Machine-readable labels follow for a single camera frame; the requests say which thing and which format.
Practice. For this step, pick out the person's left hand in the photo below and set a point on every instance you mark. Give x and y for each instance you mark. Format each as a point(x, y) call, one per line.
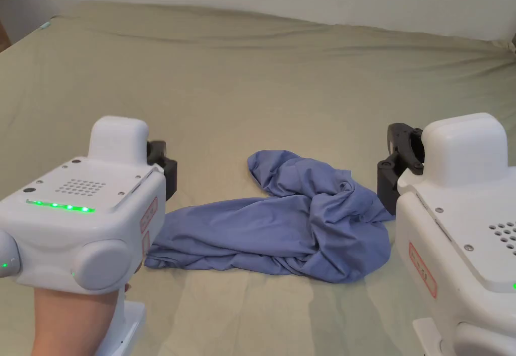
point(68, 323)

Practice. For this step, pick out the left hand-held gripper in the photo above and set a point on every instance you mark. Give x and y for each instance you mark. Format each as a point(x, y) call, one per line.
point(88, 227)

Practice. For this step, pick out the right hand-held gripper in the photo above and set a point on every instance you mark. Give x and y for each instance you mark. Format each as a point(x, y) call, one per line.
point(463, 219)

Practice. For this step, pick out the blue shirt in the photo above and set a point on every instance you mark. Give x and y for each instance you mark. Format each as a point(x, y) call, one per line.
point(282, 227)

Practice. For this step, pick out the bed with pale green sheet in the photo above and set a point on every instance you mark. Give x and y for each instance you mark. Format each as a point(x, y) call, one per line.
point(250, 89)

